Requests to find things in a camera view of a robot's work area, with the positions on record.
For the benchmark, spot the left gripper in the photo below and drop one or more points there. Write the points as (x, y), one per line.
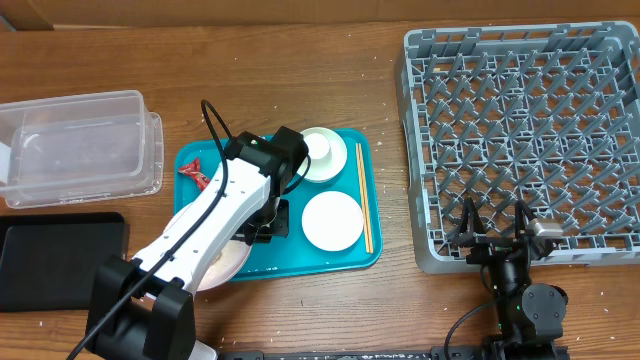
(280, 227)

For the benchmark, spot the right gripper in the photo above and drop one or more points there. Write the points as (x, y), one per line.
(488, 246)

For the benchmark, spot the large white plate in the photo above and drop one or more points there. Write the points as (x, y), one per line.
(227, 265)

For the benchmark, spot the red snack wrapper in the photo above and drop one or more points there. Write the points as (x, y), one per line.
(193, 171)

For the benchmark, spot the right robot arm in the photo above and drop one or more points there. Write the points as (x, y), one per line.
(530, 315)

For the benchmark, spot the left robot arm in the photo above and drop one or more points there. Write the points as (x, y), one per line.
(144, 308)

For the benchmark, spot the grey dishwasher rack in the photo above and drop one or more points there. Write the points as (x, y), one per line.
(545, 114)

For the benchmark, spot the black waste tray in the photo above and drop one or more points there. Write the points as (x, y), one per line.
(49, 262)

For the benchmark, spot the small white plate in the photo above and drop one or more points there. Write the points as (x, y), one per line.
(332, 221)

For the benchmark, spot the teal plastic tray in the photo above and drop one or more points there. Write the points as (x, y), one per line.
(294, 255)

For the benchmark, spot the pale green bowl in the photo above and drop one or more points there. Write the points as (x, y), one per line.
(325, 171)

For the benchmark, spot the white upturned cup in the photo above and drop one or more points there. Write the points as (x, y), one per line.
(319, 147)

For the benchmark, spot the left wooden chopstick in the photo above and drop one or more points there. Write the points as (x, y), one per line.
(363, 200)

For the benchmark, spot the wooden chopstick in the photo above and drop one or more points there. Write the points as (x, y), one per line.
(363, 200)
(366, 200)

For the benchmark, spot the right wooden chopstick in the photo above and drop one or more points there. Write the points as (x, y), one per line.
(366, 200)

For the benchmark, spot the clear plastic bin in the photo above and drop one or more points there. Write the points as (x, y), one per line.
(80, 148)

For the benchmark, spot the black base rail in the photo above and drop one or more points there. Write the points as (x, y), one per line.
(435, 353)

